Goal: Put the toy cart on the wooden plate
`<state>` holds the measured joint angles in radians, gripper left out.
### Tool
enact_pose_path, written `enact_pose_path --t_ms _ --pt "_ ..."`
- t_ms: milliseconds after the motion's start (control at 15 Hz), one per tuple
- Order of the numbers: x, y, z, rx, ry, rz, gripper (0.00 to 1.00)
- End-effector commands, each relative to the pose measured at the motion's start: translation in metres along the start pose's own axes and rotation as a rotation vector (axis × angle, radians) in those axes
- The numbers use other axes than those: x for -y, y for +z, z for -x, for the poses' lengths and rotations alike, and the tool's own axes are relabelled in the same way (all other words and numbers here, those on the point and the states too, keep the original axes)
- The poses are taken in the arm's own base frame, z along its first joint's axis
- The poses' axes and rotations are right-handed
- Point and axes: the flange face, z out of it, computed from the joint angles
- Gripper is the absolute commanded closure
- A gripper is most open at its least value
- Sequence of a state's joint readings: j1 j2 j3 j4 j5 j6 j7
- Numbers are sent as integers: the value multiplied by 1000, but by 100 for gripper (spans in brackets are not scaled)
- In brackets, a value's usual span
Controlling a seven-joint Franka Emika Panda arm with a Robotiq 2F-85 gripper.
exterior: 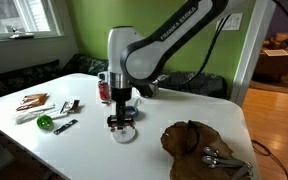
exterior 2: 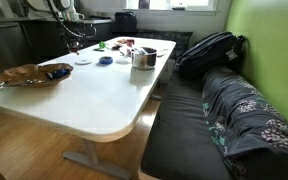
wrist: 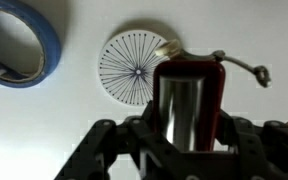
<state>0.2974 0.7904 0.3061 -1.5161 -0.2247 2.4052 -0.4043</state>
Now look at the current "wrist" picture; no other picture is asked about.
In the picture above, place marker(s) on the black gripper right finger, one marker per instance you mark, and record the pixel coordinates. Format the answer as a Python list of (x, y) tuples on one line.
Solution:
[(270, 153)]

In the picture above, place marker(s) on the white round coaster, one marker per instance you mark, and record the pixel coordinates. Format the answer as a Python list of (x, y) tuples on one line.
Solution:
[(124, 66)]

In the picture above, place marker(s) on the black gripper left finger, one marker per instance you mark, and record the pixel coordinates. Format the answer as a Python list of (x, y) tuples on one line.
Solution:
[(107, 150)]

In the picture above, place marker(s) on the blue tape roll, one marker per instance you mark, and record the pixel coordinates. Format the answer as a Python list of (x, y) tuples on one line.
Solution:
[(52, 50)]

